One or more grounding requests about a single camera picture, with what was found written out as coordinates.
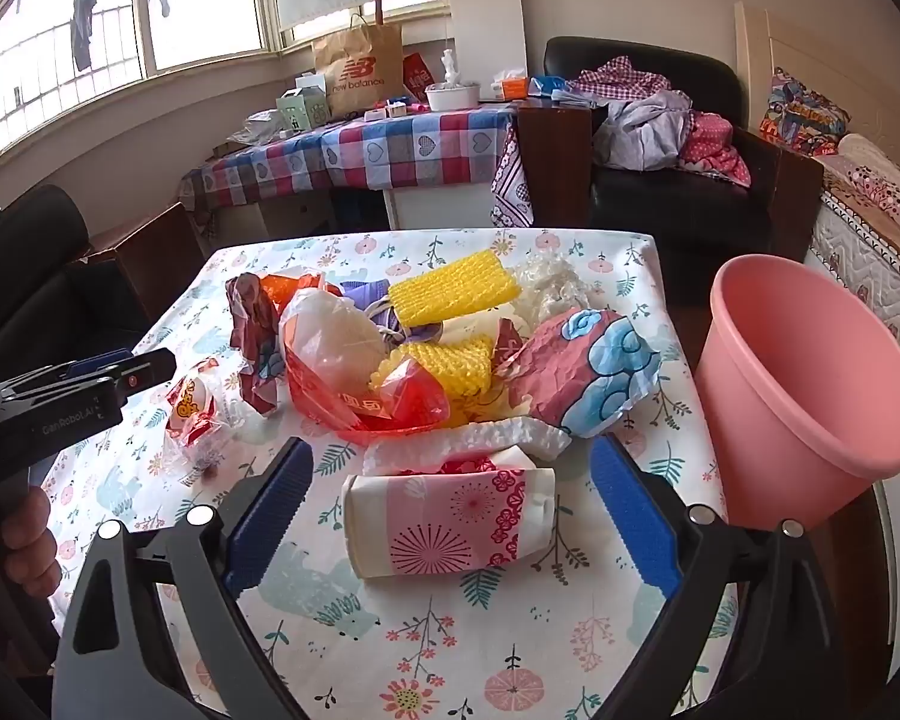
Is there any crushed pink floral paper cup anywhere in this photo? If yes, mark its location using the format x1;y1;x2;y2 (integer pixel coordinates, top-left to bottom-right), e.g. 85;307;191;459
343;465;557;580

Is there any blue plastic packet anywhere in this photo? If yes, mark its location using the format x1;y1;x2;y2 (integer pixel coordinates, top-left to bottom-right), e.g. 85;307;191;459
532;75;593;102

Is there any black armchair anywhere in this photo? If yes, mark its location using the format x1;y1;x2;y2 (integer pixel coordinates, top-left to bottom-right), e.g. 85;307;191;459
544;36;751;241

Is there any dark wooden nightstand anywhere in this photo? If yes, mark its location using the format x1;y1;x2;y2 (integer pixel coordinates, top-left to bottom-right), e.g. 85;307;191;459
735;127;826;263

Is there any floral tablecloth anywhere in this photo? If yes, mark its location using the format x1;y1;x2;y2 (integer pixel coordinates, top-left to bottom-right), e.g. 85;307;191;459
41;229;740;720

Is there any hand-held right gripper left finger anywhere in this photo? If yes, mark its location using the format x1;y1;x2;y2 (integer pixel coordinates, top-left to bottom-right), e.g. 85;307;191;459
52;436;316;720

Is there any brown paper bag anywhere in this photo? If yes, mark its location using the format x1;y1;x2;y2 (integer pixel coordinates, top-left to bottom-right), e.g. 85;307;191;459
313;15;406;102

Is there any hanging dark garment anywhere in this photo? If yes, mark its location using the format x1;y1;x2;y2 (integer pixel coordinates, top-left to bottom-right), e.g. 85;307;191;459
70;0;98;72

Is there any colourful pillow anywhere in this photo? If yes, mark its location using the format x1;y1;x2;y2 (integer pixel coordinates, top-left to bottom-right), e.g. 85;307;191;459
757;66;852;158

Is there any dark red wrapper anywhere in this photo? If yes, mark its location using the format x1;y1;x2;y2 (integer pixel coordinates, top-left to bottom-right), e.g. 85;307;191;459
225;270;293;417

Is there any checkered tablecloth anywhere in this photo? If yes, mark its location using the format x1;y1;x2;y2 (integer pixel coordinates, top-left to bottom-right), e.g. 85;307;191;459
178;103;533;226

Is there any red white snack wrapper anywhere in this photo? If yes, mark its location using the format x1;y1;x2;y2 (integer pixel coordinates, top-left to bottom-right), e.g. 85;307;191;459
163;360;226;458

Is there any purple wrapper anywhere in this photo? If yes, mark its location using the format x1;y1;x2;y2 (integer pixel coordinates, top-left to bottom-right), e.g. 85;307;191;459
337;277;443;350

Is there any bed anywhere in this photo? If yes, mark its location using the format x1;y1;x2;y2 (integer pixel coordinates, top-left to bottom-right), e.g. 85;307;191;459
733;0;900;406

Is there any red blue cloud print wrapper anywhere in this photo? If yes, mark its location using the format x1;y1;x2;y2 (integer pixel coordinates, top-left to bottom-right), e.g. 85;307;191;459
495;307;665;440

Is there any large yellow foam net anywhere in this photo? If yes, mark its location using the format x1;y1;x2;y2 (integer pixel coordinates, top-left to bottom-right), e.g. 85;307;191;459
388;253;522;329

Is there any red plastic bag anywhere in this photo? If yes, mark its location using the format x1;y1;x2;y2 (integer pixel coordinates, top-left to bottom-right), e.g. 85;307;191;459
277;289;451;451

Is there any green box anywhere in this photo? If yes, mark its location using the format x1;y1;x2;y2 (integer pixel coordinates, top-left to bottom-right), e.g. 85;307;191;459
276;86;332;128

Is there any person's left hand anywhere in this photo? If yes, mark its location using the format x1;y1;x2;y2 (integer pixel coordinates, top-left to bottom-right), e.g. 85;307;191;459
0;484;62;608

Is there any red card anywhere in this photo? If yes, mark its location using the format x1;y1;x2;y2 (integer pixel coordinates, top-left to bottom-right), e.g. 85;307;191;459
403;52;432;102

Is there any dark wooden cabinet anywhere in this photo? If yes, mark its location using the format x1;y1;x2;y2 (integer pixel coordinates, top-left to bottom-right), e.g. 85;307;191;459
514;99;593;230

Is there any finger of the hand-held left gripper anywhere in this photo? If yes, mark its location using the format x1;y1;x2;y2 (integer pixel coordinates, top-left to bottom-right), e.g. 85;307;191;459
64;351;132;380
82;349;177;400

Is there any black chair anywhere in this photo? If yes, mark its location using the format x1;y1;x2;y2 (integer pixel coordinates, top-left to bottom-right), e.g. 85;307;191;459
0;184;143;391

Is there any small yellow foam net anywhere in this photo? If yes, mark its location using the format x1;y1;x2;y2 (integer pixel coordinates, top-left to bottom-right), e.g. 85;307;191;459
371;337;496;421

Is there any pile of clothes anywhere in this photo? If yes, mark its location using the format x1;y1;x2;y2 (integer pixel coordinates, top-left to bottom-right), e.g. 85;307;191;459
562;54;752;188

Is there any white crumpled tissue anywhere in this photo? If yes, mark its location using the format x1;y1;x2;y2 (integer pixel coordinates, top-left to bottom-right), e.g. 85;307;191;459
361;420;571;477

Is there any white bowl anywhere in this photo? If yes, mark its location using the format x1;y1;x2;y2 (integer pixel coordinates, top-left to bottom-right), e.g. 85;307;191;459
425;81;481;112

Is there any pink plastic bin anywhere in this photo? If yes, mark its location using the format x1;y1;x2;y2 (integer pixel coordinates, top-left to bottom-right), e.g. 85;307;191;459
694;255;900;533

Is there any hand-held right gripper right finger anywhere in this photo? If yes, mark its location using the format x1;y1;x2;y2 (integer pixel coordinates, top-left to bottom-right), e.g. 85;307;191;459
589;435;856;720

